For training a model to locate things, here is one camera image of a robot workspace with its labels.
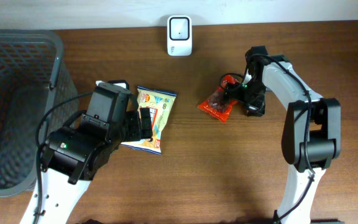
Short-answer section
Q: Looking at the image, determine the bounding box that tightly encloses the beige wet wipes pack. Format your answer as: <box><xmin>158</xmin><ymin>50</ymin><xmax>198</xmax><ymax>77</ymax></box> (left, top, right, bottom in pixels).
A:
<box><xmin>122</xmin><ymin>86</ymin><xmax>177</xmax><ymax>155</ymax></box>

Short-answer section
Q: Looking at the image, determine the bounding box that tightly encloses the grey plastic mesh basket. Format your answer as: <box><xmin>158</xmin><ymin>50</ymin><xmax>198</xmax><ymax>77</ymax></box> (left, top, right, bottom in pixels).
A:
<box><xmin>0</xmin><ymin>30</ymin><xmax>78</xmax><ymax>197</ymax></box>

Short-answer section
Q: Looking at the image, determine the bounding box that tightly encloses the red Hacks candy bag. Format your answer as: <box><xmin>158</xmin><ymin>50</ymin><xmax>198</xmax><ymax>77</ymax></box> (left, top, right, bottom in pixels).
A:
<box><xmin>198</xmin><ymin>73</ymin><xmax>239</xmax><ymax>123</ymax></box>

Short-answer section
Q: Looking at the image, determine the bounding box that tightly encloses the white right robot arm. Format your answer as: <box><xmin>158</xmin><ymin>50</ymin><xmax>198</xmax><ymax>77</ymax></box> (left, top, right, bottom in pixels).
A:
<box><xmin>222</xmin><ymin>45</ymin><xmax>341</xmax><ymax>223</ymax></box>

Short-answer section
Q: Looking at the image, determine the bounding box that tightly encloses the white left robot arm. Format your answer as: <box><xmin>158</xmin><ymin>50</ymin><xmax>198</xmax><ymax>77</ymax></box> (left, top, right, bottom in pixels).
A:
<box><xmin>21</xmin><ymin>80</ymin><xmax>152</xmax><ymax>223</ymax></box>

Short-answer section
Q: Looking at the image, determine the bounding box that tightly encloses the white barcode scanner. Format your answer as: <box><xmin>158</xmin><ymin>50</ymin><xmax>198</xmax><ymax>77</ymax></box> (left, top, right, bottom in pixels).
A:
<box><xmin>167</xmin><ymin>15</ymin><xmax>193</xmax><ymax>57</ymax></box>

